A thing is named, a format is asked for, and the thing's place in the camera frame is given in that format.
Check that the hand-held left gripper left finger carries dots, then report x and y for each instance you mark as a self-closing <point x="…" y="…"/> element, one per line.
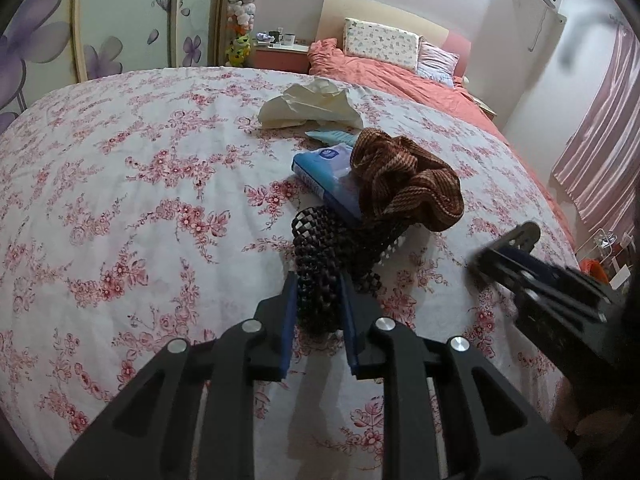
<point x="287" y="322"/>

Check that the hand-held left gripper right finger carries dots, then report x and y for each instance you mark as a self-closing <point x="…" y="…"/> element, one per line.
<point x="350" y="327"/>

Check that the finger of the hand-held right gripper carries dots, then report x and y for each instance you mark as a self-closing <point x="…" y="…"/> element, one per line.
<point x="505" y="272"/>
<point x="527" y="235"/>

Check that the black beaded mesh mat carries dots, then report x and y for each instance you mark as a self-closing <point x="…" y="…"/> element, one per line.
<point x="320" y="280"/>

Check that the orange plastic laundry basket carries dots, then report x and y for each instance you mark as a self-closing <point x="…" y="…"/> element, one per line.
<point x="595" y="271"/>

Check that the brown striped knitted cloth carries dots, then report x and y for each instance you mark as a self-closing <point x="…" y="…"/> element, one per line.
<point x="405" y="180"/>

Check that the blue tissue pack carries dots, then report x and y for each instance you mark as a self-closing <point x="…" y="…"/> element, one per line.
<point x="320" y="170"/>

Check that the light blue plastic wrapper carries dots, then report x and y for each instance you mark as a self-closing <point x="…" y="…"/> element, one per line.
<point x="330" y="136"/>

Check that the cream cloth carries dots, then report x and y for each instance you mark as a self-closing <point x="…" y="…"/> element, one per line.
<point x="305" y="105"/>

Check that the pink satin curtain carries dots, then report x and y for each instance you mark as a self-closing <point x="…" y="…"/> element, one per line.
<point x="605" y="135"/>

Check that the pink striped pillow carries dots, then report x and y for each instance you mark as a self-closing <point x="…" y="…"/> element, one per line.
<point x="437" y="62"/>

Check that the pink floral tablecloth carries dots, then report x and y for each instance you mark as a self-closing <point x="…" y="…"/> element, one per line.
<point x="125" y="210"/>

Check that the air conditioner pipe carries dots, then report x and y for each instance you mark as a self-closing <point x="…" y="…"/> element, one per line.
<point x="537" y="30"/>

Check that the bed with pink duvet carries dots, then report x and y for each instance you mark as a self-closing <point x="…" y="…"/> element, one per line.
<point x="380" y="80"/>

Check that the white floral pillow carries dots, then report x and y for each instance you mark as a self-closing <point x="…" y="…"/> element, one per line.
<point x="380" y="42"/>

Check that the pink nightstand with mugs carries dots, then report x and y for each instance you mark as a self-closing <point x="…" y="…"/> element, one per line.
<point x="277" y="57"/>

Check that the beige and pink headboard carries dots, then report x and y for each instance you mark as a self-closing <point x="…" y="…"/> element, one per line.
<point x="380" y="7"/>

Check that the white mug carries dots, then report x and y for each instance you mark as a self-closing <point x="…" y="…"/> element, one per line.
<point x="286" y="38"/>

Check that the hanging column of plush toys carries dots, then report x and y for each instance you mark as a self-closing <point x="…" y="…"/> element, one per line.
<point x="241" y="15"/>

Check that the flower print sliding wardrobe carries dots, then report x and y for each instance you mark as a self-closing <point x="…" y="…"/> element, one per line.
<point x="120" y="10"/>

